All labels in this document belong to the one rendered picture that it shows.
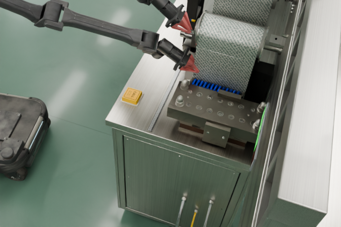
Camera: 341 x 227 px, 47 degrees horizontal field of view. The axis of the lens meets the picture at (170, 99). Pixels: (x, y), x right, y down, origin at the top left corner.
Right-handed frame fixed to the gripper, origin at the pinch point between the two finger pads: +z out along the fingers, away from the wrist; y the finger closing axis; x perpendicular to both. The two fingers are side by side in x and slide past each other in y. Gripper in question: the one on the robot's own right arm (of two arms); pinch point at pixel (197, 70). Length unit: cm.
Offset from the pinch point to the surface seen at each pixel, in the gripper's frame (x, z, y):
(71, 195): -123, 0, 25
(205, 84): -0.9, 6.0, 3.1
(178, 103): -3.4, -0.9, 17.9
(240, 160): -1.8, 32.4, 25.1
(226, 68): 11.1, 7.2, 0.3
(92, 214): -115, 15, 32
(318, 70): 68, 2, 49
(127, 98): -26.2, -15.8, 12.9
